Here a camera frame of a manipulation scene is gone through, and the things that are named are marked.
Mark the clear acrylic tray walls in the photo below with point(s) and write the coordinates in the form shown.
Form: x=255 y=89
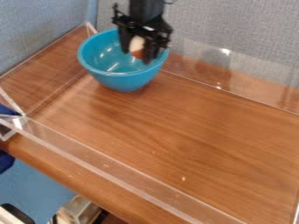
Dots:
x=197 y=149

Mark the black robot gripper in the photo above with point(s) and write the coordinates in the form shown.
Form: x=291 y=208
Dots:
x=144 y=22

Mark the black and white object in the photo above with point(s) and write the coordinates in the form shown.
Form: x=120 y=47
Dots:
x=13 y=216

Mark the brown and white toy mushroom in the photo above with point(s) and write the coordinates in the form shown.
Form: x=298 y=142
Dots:
x=136 y=47

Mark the dark blue cloth object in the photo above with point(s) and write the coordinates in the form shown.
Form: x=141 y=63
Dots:
x=7 y=159

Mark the blue plastic bowl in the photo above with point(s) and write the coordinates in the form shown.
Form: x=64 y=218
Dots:
x=116 y=70

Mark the grey metal frame part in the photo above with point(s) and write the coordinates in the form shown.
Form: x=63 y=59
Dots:
x=77 y=211

